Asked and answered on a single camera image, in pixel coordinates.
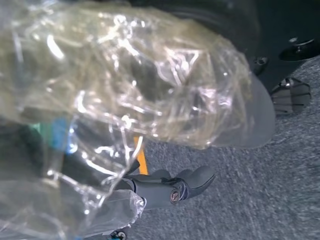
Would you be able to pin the yellow floor tape strip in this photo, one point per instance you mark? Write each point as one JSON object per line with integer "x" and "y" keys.
{"x": 142, "y": 159}

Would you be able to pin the black ribbed foot pad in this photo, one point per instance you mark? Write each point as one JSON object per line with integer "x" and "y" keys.
{"x": 291, "y": 96}

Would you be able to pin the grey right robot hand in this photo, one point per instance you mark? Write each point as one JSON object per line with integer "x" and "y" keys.
{"x": 124, "y": 82}

